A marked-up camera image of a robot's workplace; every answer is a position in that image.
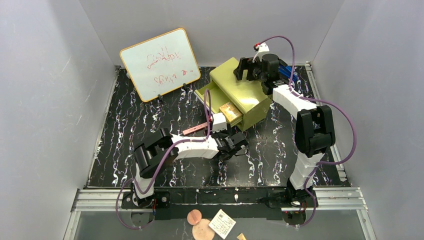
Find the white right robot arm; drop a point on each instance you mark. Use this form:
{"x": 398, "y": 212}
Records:
{"x": 314, "y": 128}

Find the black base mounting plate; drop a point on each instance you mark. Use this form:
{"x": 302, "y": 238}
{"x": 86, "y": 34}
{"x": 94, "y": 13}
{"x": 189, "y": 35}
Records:
{"x": 270, "y": 202}

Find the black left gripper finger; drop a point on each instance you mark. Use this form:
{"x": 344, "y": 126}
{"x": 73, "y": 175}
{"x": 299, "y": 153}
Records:
{"x": 239, "y": 140}
{"x": 241, "y": 151}

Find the aluminium right side rail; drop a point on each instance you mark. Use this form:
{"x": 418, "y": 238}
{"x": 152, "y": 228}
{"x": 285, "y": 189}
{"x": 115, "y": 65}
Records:
{"x": 324, "y": 138}

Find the pink flat makeup box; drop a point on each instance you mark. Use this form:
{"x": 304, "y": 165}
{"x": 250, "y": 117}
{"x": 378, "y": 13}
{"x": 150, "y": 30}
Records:
{"x": 195, "y": 129}

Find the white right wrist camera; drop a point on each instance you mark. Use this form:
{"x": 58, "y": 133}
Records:
{"x": 261, "y": 50}

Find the whiteboard with orange frame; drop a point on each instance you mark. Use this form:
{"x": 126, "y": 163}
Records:
{"x": 160, "y": 65}

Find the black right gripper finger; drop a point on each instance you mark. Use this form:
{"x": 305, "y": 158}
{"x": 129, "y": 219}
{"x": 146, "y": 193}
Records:
{"x": 254, "y": 70}
{"x": 241, "y": 67}

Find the large pink round pad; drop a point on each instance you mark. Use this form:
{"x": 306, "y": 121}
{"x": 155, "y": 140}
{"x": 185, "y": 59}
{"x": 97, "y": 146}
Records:
{"x": 202, "y": 231}

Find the blue object behind box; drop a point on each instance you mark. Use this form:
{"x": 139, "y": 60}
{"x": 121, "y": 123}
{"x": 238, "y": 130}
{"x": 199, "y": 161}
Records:
{"x": 285, "y": 71}

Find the white printed paper card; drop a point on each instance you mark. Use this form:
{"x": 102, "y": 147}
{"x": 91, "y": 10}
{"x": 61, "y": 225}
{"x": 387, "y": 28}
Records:
{"x": 222, "y": 224}

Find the small tan wood piece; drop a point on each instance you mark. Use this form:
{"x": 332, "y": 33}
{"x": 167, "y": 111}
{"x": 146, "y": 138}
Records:
{"x": 241, "y": 237}

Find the small pink round pad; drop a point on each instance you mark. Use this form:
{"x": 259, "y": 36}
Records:
{"x": 194, "y": 217}

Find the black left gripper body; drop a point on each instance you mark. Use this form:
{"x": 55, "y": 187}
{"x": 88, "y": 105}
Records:
{"x": 234, "y": 142}

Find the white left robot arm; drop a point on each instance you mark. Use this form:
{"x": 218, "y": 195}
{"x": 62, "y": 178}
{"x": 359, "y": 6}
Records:
{"x": 158, "y": 151}

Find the aluminium frame rail front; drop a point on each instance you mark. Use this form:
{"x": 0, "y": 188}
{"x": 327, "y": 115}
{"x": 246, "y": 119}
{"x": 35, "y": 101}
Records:
{"x": 328, "y": 198}

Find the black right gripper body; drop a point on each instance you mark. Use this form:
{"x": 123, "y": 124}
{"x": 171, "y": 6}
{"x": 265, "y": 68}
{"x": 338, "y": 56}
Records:
{"x": 247, "y": 67}

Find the orange makeup box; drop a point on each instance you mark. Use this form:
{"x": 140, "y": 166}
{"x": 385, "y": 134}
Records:
{"x": 231, "y": 112}

